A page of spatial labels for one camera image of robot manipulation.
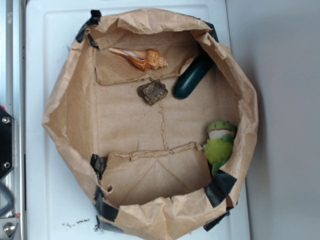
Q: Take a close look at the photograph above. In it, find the dark green plastic pickle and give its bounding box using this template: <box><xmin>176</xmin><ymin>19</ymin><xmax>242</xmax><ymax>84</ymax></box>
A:
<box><xmin>173</xmin><ymin>54</ymin><xmax>214</xmax><ymax>99</ymax></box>

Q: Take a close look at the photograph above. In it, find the green plush frog toy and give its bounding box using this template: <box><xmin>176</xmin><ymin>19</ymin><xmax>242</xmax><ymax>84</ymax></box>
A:
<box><xmin>202</xmin><ymin>120</ymin><xmax>237</xmax><ymax>175</ymax></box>

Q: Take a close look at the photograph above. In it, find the aluminium frame rail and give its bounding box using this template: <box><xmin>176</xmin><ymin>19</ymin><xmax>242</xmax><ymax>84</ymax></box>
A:
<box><xmin>0</xmin><ymin>0</ymin><xmax>27</xmax><ymax>240</ymax></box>

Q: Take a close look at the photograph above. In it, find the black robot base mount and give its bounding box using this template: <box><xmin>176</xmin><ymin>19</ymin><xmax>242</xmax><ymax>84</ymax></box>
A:
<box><xmin>0</xmin><ymin>105</ymin><xmax>13</xmax><ymax>180</ymax></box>

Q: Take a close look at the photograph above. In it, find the brown paper bag tray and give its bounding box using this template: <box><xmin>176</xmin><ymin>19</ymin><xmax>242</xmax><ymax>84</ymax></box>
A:
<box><xmin>43</xmin><ymin>8</ymin><xmax>259</xmax><ymax>240</ymax></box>

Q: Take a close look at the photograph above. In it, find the orange spiral seashell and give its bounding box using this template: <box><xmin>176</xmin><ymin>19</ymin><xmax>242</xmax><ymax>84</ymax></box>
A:
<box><xmin>108</xmin><ymin>47</ymin><xmax>169</xmax><ymax>71</ymax></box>

